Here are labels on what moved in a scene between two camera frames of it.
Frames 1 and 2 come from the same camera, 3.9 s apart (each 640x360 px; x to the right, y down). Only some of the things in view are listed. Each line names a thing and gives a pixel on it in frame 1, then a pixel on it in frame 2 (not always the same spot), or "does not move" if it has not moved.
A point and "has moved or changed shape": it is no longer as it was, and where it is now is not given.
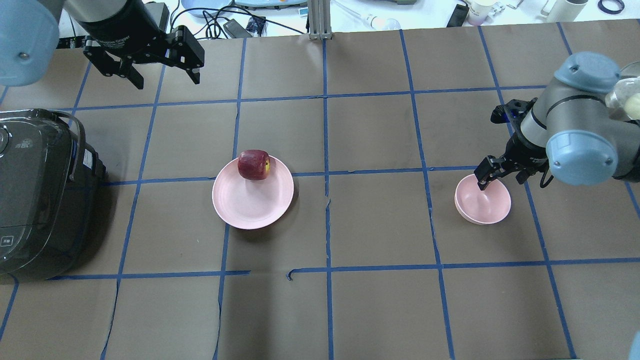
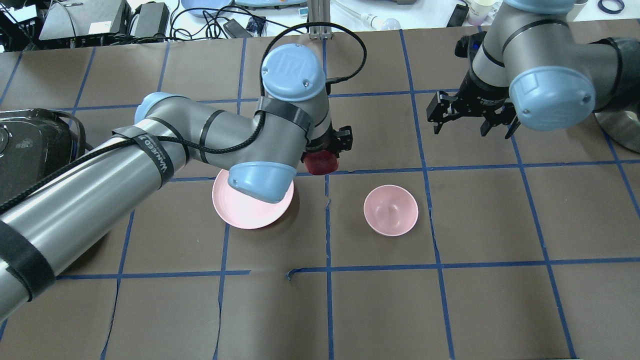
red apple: x=254 y=164 has moved or changed shape
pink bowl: x=483 y=207 -> x=390 y=210
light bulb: x=383 y=24 does not move
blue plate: x=216 y=4 does not move
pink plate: x=253 y=204 does not move
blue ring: x=605 y=10 does not move
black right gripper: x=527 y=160 -> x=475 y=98
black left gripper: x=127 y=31 -> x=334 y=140
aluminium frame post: x=319 y=19 does not move
